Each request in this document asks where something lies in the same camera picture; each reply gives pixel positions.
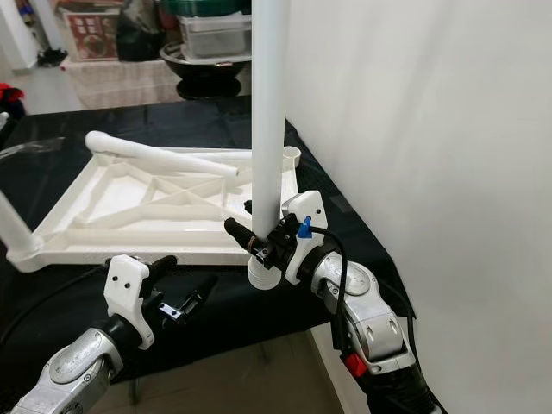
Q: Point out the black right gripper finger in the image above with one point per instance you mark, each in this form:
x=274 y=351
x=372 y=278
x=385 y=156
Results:
x=243 y=236

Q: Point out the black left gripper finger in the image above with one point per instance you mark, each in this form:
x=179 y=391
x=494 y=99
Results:
x=162 y=272
x=200 y=299

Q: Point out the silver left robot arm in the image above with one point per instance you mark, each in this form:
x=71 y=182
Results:
x=82 y=371

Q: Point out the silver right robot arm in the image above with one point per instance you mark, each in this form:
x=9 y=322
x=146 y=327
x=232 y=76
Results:
x=362 y=310

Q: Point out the white plastic table top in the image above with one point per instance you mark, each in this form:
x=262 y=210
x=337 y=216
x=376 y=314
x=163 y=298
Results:
x=121 y=194

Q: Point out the black round basin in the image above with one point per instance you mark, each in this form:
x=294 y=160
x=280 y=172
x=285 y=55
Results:
x=205 y=79

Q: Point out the clear plastic storage box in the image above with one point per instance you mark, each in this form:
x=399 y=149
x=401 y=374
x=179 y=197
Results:
x=216 y=36

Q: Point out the black plastic bag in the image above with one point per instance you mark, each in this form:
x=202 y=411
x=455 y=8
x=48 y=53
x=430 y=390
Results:
x=142 y=33

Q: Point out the green round lid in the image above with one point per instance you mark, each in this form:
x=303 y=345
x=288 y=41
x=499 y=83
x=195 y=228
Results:
x=207 y=7

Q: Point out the red plush toy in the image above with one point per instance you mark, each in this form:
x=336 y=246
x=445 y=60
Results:
x=11 y=92

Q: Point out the cardboard box red print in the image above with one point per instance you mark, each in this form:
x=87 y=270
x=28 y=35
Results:
x=88 y=34

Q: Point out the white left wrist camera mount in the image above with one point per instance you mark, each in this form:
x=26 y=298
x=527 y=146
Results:
x=128 y=285

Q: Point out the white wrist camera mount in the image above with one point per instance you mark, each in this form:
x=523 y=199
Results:
x=306 y=207
x=128 y=285

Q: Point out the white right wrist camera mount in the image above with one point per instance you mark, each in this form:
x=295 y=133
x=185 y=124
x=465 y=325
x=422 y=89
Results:
x=306 y=207

